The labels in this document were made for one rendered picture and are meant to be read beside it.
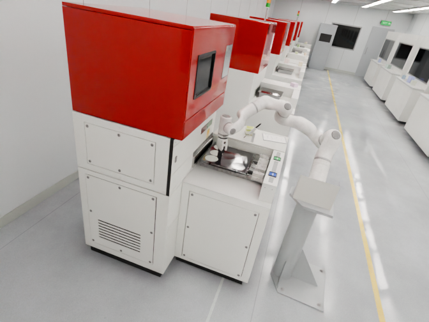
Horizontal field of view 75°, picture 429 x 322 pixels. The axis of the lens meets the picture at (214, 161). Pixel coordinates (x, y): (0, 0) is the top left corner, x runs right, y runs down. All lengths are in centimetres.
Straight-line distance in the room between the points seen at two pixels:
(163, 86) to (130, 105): 25
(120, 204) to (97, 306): 72
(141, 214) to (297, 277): 142
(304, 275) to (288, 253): 29
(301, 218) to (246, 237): 43
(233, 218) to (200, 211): 24
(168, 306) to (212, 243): 53
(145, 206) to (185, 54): 103
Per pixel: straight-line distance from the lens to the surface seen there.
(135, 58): 161
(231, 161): 216
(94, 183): 213
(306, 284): 267
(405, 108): 838
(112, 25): 166
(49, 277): 256
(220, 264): 233
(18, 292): 254
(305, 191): 203
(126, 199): 203
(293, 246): 236
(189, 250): 235
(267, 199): 193
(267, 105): 216
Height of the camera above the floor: 192
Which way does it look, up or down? 29 degrees down
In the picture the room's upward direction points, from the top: 10 degrees clockwise
